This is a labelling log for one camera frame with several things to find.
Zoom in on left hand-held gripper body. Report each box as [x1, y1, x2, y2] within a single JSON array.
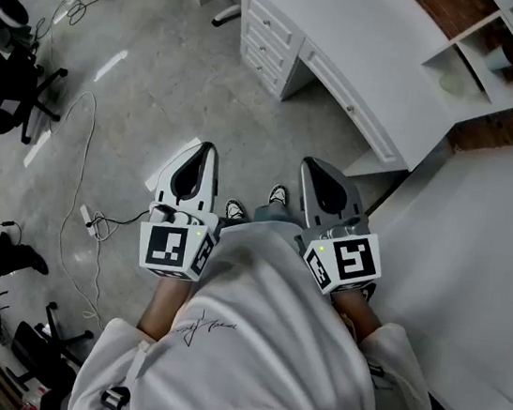
[[133, 200, 224, 285]]

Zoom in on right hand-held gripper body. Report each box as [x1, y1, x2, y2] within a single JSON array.
[[291, 208, 388, 303]]

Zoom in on person's left forearm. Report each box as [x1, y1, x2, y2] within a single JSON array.
[[135, 271, 195, 346]]

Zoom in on person's right forearm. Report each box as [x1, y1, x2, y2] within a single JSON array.
[[324, 288, 386, 348]]

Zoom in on white desk with drawers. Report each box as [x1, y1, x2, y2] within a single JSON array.
[[214, 0, 478, 192]]

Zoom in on person's right sneaker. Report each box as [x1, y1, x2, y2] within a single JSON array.
[[267, 182, 292, 207]]

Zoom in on person's sneaker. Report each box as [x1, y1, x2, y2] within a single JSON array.
[[224, 198, 249, 221], [267, 182, 292, 207]]

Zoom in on person's blue jeans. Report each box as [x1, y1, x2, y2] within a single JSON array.
[[253, 199, 308, 231]]

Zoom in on person's left sneaker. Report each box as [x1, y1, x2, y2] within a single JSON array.
[[224, 198, 249, 221]]

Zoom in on person's white t-shirt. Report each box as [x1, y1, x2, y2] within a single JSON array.
[[68, 198, 458, 410]]

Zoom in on pale green bowl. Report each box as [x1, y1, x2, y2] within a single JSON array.
[[436, 70, 475, 99]]

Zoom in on black office chair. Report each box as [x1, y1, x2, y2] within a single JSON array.
[[0, 44, 73, 150], [3, 296, 101, 402]]

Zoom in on white cup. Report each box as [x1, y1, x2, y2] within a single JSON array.
[[486, 45, 513, 75]]

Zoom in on dark grey round chair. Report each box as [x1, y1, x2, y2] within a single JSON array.
[[0, 0, 35, 30]]

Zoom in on white cable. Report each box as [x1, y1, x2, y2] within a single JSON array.
[[23, 84, 138, 322]]

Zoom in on black cable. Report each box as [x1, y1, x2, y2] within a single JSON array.
[[30, 0, 107, 59]]

